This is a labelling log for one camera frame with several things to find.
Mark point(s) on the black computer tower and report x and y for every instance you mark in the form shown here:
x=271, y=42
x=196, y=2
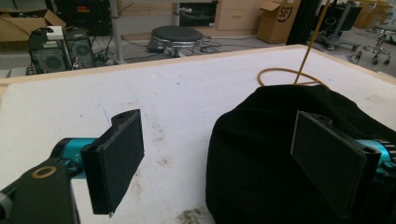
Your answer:
x=80, y=48
x=46, y=54

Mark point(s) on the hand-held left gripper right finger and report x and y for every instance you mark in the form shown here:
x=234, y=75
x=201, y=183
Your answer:
x=330, y=161

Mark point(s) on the open cardboard box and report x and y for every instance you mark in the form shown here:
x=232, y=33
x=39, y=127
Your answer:
x=26, y=25

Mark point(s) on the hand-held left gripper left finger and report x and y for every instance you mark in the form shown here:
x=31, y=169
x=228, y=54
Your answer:
x=115, y=161

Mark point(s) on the cardboard box with black print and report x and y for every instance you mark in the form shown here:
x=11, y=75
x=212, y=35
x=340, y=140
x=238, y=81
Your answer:
x=278, y=20

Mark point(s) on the round black stool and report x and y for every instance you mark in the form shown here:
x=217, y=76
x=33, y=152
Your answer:
x=176, y=38

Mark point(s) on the black cloth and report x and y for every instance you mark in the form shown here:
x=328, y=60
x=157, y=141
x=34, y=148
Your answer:
x=264, y=155

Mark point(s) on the grey wheeled stand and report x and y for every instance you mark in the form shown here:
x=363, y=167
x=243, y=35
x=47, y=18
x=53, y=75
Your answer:
x=337, y=28

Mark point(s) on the black curtain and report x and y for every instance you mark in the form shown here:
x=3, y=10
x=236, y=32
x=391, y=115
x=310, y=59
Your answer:
x=303, y=21

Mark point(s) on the chrome stool base with castors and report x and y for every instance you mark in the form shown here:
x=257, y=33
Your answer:
x=373, y=51

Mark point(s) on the wooden cabinet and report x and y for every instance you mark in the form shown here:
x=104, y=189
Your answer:
x=238, y=15

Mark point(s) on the grey metal table leg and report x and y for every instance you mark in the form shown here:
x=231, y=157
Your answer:
x=116, y=31

